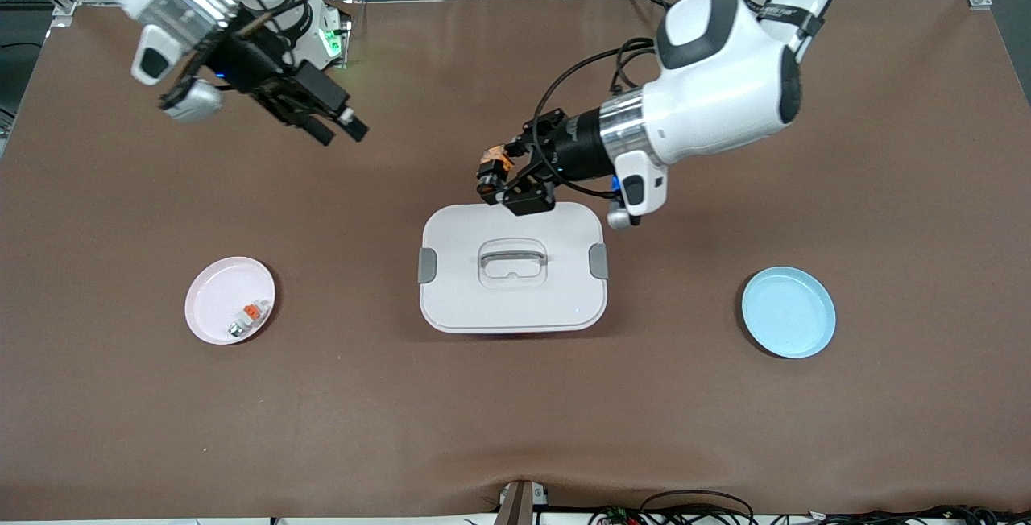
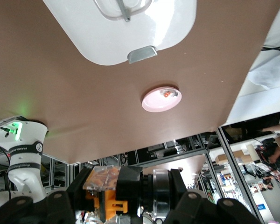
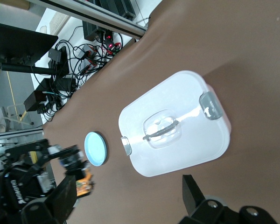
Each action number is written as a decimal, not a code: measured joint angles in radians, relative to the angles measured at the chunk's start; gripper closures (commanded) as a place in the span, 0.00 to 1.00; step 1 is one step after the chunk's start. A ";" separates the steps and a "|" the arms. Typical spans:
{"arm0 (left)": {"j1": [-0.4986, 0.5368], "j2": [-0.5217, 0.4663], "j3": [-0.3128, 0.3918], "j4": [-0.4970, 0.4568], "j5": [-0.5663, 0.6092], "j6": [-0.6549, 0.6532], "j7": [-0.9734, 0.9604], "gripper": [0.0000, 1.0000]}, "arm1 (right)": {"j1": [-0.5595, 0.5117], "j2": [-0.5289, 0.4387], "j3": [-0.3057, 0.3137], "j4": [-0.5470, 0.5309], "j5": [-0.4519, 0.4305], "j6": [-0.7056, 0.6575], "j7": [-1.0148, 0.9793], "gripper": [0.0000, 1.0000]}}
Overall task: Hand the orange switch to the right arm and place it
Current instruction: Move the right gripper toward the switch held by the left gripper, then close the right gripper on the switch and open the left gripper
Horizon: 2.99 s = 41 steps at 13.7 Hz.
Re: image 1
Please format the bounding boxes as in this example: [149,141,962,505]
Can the brown table cloth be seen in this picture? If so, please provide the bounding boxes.
[0,0,1031,522]

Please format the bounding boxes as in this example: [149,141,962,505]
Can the light blue round plate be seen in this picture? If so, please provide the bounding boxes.
[741,266,837,360]

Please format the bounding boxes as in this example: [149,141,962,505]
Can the white lidded storage box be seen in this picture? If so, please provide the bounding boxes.
[417,201,610,335]

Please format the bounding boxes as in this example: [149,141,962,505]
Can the grey box lid handle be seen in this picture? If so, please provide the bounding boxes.
[479,245,549,268]

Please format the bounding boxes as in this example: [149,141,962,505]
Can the black cable bundle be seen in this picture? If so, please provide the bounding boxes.
[805,503,1031,525]

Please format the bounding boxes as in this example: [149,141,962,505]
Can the black orange button switch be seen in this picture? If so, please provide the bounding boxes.
[477,147,516,188]

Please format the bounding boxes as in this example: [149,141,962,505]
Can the brown post with bracket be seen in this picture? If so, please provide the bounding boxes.
[494,479,550,525]

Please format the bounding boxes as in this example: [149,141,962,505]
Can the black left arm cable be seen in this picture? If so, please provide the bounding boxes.
[532,36,669,200]

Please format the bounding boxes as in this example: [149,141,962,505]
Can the white orange switch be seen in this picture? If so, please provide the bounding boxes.
[227,298,271,338]

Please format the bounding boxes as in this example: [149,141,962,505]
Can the black looped cable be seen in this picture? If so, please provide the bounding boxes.
[636,490,758,525]

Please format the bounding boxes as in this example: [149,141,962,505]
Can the pink round plate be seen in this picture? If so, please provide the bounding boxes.
[184,256,276,346]

